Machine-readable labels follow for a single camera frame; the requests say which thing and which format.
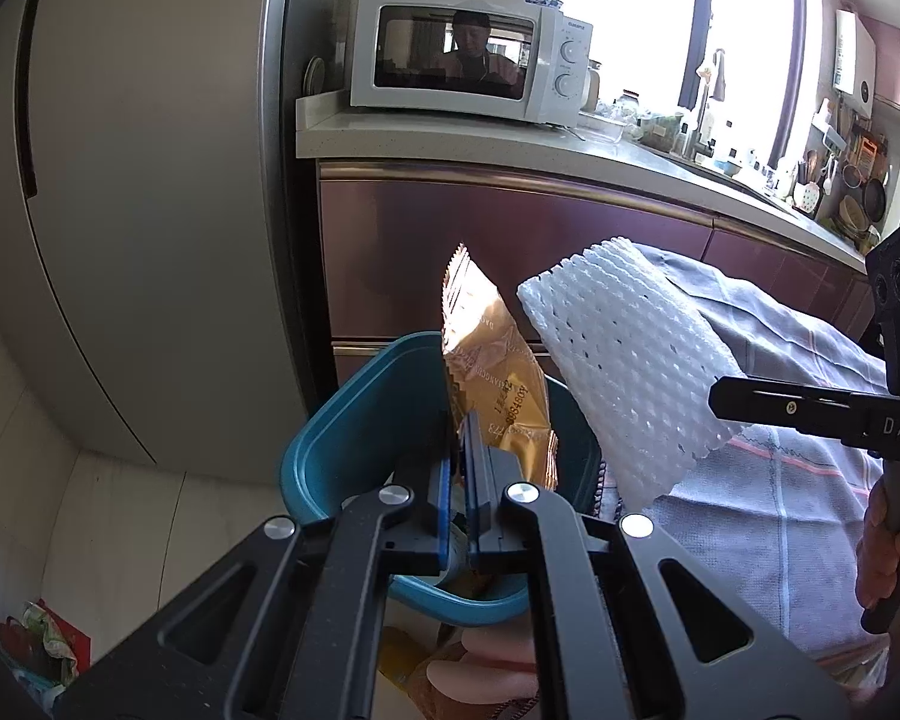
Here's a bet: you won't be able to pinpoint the silver refrigerator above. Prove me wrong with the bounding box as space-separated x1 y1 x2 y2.
0 0 305 483

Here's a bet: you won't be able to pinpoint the white microwave oven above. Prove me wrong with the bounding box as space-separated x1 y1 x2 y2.
349 0 592 128

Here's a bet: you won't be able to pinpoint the blue white bowl on microwave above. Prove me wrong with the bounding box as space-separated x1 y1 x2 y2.
523 0 564 10

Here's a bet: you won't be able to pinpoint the white wall water heater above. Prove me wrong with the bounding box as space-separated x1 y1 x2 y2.
832 10 877 119

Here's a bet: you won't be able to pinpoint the white kitchen countertop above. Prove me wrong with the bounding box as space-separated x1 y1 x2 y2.
292 91 865 273

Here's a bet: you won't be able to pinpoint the teal plastic trash bin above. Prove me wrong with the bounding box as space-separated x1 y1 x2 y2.
279 332 606 628

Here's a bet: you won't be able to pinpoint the pink sleeve forearm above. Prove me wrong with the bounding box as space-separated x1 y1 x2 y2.
373 609 546 720

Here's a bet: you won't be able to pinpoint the chrome kitchen faucet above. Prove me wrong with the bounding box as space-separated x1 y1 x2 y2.
688 49 727 161

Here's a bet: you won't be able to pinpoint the person's right hand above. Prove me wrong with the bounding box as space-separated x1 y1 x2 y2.
855 481 900 610

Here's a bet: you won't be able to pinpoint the purple kitchen base cabinets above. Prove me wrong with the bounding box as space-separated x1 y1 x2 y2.
318 161 875 379

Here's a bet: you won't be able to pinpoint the white foam net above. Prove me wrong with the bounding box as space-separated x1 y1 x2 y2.
517 238 745 512

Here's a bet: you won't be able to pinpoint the grey plaid tablecloth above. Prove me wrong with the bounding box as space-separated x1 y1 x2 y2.
642 245 886 668

